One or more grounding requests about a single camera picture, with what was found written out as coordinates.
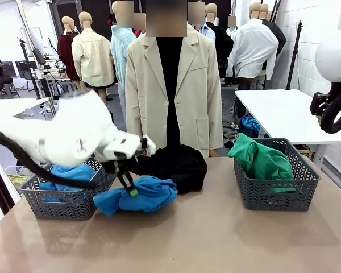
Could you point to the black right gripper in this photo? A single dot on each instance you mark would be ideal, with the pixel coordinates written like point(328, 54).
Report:
point(319, 103)

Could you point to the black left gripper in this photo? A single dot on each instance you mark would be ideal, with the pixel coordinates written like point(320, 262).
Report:
point(122, 166)

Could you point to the deep blue garment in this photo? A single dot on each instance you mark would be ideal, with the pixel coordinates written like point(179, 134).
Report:
point(153, 196)

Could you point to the light blue garment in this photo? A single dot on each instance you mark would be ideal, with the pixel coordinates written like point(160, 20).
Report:
point(74, 173)

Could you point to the black garment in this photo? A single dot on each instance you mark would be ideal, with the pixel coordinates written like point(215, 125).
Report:
point(184, 170)

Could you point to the green garment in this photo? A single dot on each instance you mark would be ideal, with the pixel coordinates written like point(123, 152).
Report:
point(261, 165)

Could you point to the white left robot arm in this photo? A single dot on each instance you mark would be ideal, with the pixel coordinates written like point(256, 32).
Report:
point(74, 130)

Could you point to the person's left forearm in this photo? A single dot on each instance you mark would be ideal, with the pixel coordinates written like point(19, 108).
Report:
point(216, 128)

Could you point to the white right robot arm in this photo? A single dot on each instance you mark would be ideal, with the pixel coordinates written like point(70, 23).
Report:
point(335, 57)

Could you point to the person's right forearm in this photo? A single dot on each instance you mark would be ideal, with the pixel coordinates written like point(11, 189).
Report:
point(133, 122)

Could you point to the person's left hand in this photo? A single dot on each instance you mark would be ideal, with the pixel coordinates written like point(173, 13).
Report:
point(213, 153)

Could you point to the wooden crate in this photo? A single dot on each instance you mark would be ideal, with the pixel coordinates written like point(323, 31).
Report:
point(305, 152)

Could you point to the tall black tripod stand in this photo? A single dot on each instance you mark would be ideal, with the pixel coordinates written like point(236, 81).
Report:
point(294, 57)

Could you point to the grey plastic lattice basket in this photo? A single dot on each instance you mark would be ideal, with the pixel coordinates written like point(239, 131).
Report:
point(272, 202)
point(68, 209)

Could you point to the blue cloth pile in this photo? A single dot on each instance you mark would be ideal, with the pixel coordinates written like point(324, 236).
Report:
point(248, 125)

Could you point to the mannequin in black jacket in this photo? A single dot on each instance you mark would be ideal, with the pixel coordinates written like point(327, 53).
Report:
point(279, 37)

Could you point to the mannequin in white shirt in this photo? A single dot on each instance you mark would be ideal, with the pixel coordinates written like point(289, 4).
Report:
point(253, 48)

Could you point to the black stand legs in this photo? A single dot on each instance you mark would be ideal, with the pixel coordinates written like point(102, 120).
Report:
point(276, 10)

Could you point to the clear bin with yellow items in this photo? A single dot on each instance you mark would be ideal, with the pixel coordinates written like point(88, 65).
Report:
point(14, 176)

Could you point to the person in beige coat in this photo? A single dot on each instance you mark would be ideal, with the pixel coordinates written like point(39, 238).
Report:
point(199, 85)

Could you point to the mannequin in cream jacket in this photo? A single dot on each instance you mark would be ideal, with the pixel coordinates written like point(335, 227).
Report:
point(93, 57)

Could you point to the mannequin in pale blue fleece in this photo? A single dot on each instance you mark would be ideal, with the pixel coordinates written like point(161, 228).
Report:
point(120, 51)

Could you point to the mannequin in blue shirt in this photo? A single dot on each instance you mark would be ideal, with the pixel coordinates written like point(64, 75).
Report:
point(206, 29)

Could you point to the mannequin in maroon top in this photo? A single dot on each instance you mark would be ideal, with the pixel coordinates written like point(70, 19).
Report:
point(65, 51)

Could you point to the black stool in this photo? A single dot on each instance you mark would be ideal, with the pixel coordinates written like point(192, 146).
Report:
point(10, 89)

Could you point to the black monitor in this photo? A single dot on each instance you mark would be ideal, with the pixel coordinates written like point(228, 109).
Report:
point(22, 69)

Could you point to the black box on pole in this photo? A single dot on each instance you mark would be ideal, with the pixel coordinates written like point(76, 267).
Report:
point(39, 56)

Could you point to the mannequin in red top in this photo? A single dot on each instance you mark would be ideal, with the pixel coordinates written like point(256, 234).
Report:
point(139, 28)

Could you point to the thin black tripod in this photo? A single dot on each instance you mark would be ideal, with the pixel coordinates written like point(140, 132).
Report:
point(24, 54)

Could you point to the silver slanted pole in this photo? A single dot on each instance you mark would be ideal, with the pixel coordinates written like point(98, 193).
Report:
point(23, 18)

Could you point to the white table beside brick wall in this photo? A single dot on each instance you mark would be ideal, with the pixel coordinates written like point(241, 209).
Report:
point(281, 113)

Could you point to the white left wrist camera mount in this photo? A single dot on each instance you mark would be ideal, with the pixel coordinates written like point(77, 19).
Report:
point(149, 145)

